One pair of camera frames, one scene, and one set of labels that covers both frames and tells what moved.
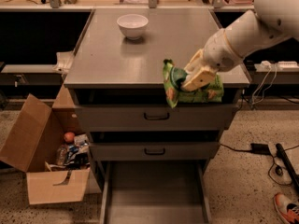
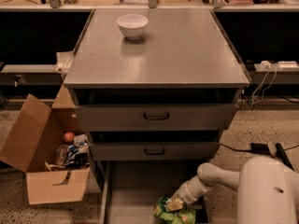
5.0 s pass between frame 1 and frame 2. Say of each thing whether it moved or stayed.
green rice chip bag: moved
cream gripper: moved
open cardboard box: stayed
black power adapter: stayed
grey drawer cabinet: stayed
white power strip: stayed
